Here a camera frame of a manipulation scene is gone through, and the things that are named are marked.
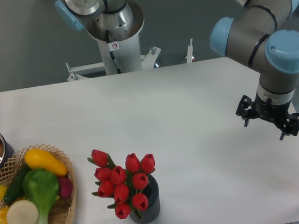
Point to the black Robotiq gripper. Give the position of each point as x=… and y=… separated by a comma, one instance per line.
x=278, y=114

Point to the dark grey ribbed vase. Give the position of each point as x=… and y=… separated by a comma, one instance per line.
x=151, y=191

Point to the red tulip bouquet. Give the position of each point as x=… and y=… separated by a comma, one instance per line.
x=124, y=185

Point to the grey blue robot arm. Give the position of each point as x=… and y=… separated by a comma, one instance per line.
x=254, y=41

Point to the red radish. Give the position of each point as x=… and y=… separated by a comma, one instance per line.
x=65, y=187

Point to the woven wicker basket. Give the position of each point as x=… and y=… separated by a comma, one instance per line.
x=63, y=211

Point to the yellow squash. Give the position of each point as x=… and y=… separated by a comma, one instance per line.
x=36, y=158

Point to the green bok choy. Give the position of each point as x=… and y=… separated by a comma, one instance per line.
x=41, y=188

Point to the dark green cucumber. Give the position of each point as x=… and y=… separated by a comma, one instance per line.
x=15, y=189

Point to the white round onion slice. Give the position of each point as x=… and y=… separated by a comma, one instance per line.
x=22, y=212

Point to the white metal base frame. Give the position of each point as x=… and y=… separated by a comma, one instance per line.
x=149, y=61

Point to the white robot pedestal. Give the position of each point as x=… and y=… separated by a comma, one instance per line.
x=117, y=37

